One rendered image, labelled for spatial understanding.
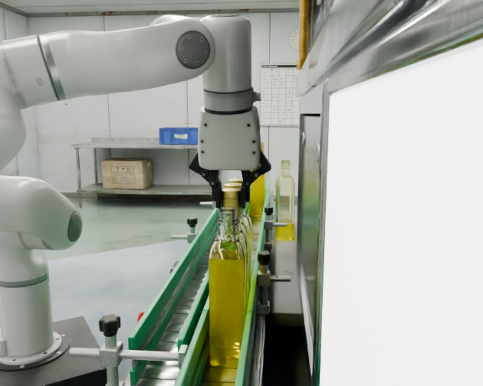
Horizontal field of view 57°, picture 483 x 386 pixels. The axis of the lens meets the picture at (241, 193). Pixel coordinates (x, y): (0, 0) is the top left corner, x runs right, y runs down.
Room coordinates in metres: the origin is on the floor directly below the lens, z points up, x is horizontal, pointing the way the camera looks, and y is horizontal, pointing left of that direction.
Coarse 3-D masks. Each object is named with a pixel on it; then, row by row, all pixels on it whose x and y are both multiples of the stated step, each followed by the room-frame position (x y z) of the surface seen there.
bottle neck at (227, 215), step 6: (222, 210) 0.68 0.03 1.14; (228, 210) 0.67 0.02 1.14; (234, 210) 0.68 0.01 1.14; (222, 216) 0.68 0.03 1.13; (228, 216) 0.67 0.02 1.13; (234, 216) 0.68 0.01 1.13; (222, 222) 0.67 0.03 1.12; (228, 222) 0.67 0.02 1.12; (234, 222) 0.68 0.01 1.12; (222, 228) 0.68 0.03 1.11; (228, 228) 0.67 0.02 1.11; (234, 228) 0.68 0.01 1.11; (222, 234) 0.68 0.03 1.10; (228, 234) 0.67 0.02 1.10; (234, 234) 0.68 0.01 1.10
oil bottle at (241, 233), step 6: (240, 228) 0.74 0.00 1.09; (240, 234) 0.72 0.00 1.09; (246, 234) 0.75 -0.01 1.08; (246, 240) 0.73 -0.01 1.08; (246, 246) 0.72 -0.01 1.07; (246, 252) 0.72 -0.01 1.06; (246, 258) 0.72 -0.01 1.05; (246, 264) 0.72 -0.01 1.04; (246, 270) 0.72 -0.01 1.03; (246, 276) 0.72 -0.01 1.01; (246, 282) 0.72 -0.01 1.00; (246, 288) 0.72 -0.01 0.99; (246, 294) 0.72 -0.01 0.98; (246, 300) 0.72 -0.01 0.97; (246, 306) 0.72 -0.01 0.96; (246, 312) 0.72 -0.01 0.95
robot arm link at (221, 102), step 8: (208, 96) 0.68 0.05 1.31; (216, 96) 0.67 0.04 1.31; (224, 96) 0.66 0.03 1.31; (232, 96) 0.66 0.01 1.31; (240, 96) 0.67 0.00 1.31; (248, 96) 0.68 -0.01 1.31; (256, 96) 0.69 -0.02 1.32; (208, 104) 0.68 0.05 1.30; (216, 104) 0.67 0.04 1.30; (224, 104) 0.67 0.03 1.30; (232, 104) 0.67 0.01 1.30; (240, 104) 0.67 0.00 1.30; (248, 104) 0.68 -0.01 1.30
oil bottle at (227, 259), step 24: (216, 240) 0.68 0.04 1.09; (240, 240) 0.68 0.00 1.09; (216, 264) 0.66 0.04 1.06; (240, 264) 0.66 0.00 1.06; (216, 288) 0.66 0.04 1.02; (240, 288) 0.66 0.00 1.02; (216, 312) 0.66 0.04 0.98; (240, 312) 0.66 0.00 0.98; (216, 336) 0.66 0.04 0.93; (240, 336) 0.66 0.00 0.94; (216, 360) 0.66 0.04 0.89
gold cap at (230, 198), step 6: (222, 192) 0.74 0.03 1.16; (228, 192) 0.73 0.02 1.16; (234, 192) 0.73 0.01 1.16; (240, 192) 0.74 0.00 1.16; (222, 198) 0.74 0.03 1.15; (228, 198) 0.73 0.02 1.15; (234, 198) 0.73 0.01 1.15; (240, 198) 0.74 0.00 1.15; (222, 204) 0.74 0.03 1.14; (228, 204) 0.73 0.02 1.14; (234, 204) 0.73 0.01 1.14; (240, 204) 0.74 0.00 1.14; (240, 210) 0.74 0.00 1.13
